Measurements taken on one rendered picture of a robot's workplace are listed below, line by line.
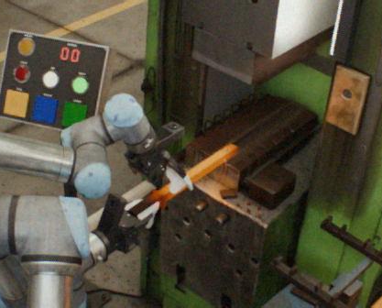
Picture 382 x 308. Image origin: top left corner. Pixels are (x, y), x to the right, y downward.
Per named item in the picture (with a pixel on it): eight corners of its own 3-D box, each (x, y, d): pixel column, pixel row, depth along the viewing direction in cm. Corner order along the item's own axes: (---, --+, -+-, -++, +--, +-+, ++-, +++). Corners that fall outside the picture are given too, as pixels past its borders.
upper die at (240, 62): (251, 85, 172) (255, 52, 167) (191, 58, 181) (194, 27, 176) (332, 38, 201) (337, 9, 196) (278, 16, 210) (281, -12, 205)
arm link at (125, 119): (96, 100, 146) (131, 84, 146) (114, 126, 155) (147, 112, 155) (103, 126, 142) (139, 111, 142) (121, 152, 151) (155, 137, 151)
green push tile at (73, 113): (82, 130, 199) (86, 105, 198) (61, 125, 199) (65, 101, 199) (84, 130, 201) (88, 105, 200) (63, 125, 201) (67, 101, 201)
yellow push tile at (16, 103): (24, 118, 201) (28, 94, 201) (3, 113, 202) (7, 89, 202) (27, 117, 203) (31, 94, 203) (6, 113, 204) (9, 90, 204)
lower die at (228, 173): (237, 192, 193) (240, 169, 188) (184, 162, 202) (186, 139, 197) (313, 134, 221) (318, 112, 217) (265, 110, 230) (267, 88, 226)
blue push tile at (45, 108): (53, 124, 201) (57, 100, 200) (32, 119, 201) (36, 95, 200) (55, 123, 202) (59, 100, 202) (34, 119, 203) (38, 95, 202)
